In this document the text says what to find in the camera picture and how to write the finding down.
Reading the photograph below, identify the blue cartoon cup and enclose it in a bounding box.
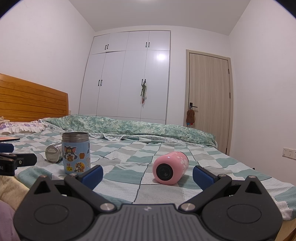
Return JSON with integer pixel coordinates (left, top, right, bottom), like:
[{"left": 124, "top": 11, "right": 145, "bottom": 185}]
[{"left": 62, "top": 132, "right": 91, "bottom": 175}]

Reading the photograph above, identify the pink cup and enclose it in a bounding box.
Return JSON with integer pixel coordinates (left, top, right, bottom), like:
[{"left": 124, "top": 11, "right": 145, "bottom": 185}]
[{"left": 152, "top": 151, "right": 189, "bottom": 185}]

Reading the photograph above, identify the steel cup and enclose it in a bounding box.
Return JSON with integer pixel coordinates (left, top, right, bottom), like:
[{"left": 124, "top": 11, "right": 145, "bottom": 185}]
[{"left": 45, "top": 143, "right": 63, "bottom": 163}]

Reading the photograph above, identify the orange book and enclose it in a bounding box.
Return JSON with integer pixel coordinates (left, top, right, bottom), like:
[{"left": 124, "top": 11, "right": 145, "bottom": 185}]
[{"left": 0, "top": 137, "right": 20, "bottom": 142}]

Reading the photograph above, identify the purple floral pillow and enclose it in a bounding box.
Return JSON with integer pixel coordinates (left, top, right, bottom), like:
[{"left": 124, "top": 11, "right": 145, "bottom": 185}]
[{"left": 1, "top": 121, "right": 46, "bottom": 135}]

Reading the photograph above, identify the green floral quilt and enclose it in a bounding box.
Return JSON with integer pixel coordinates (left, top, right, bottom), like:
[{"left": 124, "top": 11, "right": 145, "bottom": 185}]
[{"left": 42, "top": 114, "right": 218, "bottom": 148}]

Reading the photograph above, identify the wooden headboard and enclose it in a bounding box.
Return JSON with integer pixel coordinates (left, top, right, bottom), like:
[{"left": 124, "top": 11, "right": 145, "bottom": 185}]
[{"left": 1, "top": 74, "right": 69, "bottom": 122}]

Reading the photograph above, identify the brown plush toy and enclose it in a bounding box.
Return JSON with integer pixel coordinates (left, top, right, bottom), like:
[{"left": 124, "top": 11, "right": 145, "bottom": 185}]
[{"left": 186, "top": 109, "right": 195, "bottom": 126}]

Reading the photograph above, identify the beige wooden door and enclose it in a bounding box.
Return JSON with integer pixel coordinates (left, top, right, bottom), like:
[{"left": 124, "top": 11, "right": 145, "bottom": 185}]
[{"left": 183, "top": 50, "right": 234, "bottom": 155}]

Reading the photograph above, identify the hanging green ornament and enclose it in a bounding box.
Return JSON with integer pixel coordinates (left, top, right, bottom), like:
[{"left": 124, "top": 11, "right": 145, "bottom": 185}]
[{"left": 140, "top": 79, "right": 147, "bottom": 105}]

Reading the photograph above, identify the white wardrobe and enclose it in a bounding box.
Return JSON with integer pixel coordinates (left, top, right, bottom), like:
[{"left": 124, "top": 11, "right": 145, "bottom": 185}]
[{"left": 79, "top": 30, "right": 171, "bottom": 124}]

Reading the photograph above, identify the black door handle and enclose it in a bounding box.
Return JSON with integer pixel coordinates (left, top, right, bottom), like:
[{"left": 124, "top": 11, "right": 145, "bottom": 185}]
[{"left": 189, "top": 102, "right": 198, "bottom": 110}]

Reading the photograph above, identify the wall power outlet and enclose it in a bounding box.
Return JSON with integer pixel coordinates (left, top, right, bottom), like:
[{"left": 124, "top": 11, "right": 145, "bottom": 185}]
[{"left": 282, "top": 148, "right": 296, "bottom": 160}]

